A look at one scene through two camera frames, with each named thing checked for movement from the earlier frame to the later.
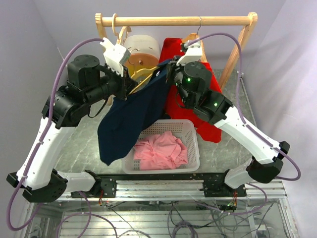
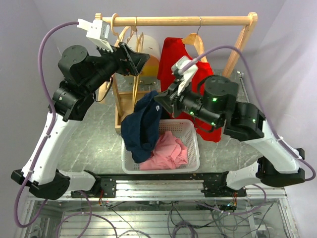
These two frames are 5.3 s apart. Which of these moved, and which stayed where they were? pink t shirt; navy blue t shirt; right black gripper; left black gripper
Moved: navy blue t shirt; right black gripper; left black gripper
Stayed: pink t shirt
